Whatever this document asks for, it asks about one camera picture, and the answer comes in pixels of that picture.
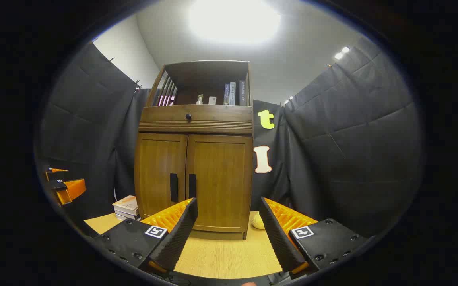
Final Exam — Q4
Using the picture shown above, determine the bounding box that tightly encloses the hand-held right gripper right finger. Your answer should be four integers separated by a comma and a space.
259, 197, 369, 275

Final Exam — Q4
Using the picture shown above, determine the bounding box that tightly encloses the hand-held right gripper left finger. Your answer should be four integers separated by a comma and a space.
94, 197, 198, 274

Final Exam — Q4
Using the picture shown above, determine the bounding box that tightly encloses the wooden shoe cabinet door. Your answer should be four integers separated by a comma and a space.
185, 134, 252, 233
136, 133, 188, 219

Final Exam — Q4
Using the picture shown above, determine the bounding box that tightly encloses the wooden double-door shoe cabinet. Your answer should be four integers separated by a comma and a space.
134, 60, 254, 240

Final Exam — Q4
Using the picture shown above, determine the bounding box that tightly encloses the white and orange book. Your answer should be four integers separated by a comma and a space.
113, 195, 139, 215

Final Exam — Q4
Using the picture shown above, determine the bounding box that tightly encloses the black backdrop cloth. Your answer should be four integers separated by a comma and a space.
38, 38, 422, 239

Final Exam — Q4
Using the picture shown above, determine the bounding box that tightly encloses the large ceiling lamp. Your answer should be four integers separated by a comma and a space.
187, 0, 282, 45

